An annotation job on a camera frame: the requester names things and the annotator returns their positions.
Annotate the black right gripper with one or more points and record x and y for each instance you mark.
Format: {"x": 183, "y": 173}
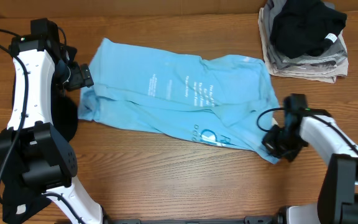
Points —
{"x": 267, "y": 142}

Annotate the light blue printed t-shirt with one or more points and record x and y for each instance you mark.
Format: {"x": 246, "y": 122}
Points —
{"x": 221, "y": 102}

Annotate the black garment with white logo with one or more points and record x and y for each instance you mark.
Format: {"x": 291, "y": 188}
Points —
{"x": 35, "y": 155}

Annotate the black base rail with mounts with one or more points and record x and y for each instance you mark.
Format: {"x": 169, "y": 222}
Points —
{"x": 197, "y": 221}

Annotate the brown cardboard backboard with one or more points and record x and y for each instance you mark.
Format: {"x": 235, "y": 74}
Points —
{"x": 91, "y": 8}

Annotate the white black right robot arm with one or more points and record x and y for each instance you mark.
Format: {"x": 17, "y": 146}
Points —
{"x": 305, "y": 126}

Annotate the grey folded clothes stack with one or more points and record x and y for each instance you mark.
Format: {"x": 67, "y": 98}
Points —
{"x": 327, "y": 67}

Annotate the black folded garment on stack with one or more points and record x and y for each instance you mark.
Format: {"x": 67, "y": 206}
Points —
{"x": 306, "y": 27}

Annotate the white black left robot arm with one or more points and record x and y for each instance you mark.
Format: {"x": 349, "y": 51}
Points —
{"x": 45, "y": 34}

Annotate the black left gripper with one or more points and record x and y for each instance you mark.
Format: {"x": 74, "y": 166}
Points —
{"x": 81, "y": 78}

